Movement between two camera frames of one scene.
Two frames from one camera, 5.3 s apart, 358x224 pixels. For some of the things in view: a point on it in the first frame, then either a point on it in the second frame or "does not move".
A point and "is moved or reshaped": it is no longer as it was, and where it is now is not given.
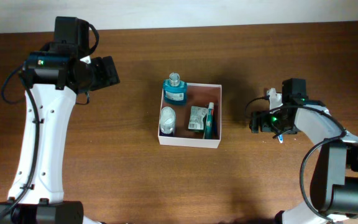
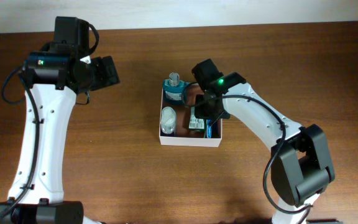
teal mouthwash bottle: x=174 y=90 does not move
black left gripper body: x=100 y=74 does not move
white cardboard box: x=197 y=123 does not move
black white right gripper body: x=274 y=123 to x=205 y=107
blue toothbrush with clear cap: x=280 y=137 is moved or reshaped
